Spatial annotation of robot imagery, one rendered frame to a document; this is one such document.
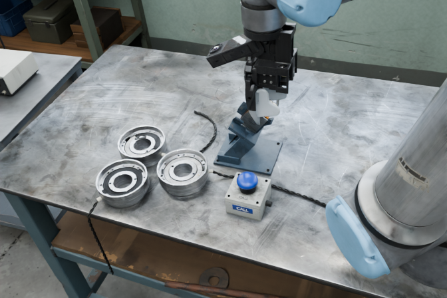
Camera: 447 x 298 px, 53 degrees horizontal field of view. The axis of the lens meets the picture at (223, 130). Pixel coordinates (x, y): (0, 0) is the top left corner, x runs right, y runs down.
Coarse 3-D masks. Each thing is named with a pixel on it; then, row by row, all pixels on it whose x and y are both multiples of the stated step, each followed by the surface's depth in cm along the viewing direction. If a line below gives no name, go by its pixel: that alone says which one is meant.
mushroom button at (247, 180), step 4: (244, 172) 84; (248, 172) 84; (252, 172) 84; (240, 176) 83; (244, 176) 83; (248, 176) 83; (252, 176) 83; (256, 176) 83; (240, 180) 82; (244, 180) 82; (248, 180) 82; (252, 180) 82; (256, 180) 82; (240, 184) 82; (244, 184) 81; (248, 184) 81; (252, 184) 81; (256, 184) 82; (244, 188) 82; (248, 188) 81; (252, 188) 82
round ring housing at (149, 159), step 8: (136, 128) 102; (144, 128) 102; (152, 128) 102; (120, 136) 100; (128, 136) 101; (120, 144) 99; (136, 144) 100; (144, 144) 102; (152, 144) 98; (160, 144) 98; (120, 152) 96; (136, 152) 97; (144, 152) 97; (152, 152) 95; (160, 152) 97; (144, 160) 95; (152, 160) 96
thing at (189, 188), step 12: (168, 156) 94; (180, 156) 95; (192, 156) 94; (204, 156) 92; (180, 168) 94; (192, 168) 92; (204, 168) 93; (180, 180) 90; (204, 180) 90; (180, 192) 88; (192, 192) 90
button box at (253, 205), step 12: (264, 180) 86; (228, 192) 84; (240, 192) 84; (252, 192) 83; (264, 192) 83; (228, 204) 84; (240, 204) 83; (252, 204) 81; (264, 204) 84; (252, 216) 84
